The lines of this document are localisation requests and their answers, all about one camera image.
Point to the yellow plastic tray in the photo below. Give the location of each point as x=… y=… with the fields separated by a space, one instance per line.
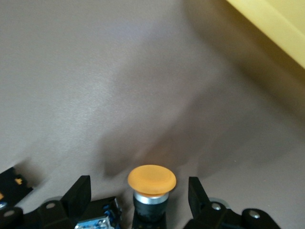
x=281 y=21

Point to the red button orange striped body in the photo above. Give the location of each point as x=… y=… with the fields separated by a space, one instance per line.
x=12 y=188

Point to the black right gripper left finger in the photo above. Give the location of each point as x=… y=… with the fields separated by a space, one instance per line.
x=71 y=202

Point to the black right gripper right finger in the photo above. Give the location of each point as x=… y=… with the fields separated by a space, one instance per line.
x=205 y=214

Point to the large table cover mat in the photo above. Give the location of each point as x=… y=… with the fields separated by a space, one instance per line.
x=95 y=71

